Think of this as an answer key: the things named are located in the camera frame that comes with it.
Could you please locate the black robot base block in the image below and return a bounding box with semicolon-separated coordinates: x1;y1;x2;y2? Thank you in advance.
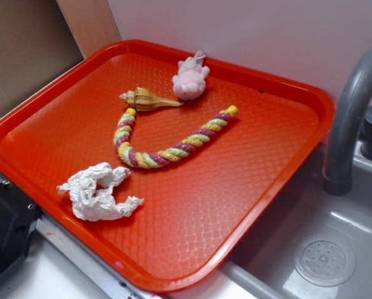
0;183;40;281

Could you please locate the pink plush bunny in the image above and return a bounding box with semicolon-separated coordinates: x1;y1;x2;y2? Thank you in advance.
171;50;211;100

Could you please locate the orange plastic tray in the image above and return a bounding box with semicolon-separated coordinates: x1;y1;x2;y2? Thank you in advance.
0;40;335;293

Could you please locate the tan conch seashell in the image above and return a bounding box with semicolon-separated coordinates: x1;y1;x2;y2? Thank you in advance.
119;87;183;112

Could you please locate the crumpled white paper towel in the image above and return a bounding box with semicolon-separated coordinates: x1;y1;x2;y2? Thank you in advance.
57;162;144;222

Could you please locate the grey toy sink basin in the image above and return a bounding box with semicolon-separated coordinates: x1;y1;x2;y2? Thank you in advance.
219;140;372;299

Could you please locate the light wooden board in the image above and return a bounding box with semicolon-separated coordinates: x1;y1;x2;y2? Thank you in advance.
57;0;122;59

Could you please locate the grey sink faucet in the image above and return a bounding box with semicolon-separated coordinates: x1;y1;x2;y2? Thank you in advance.
322;49;372;196

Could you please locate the brown cardboard panel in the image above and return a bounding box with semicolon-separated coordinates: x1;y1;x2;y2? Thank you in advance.
0;1;83;118

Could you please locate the multicolour twisted rope toy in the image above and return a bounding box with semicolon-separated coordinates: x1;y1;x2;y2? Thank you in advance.
113;105;239;169

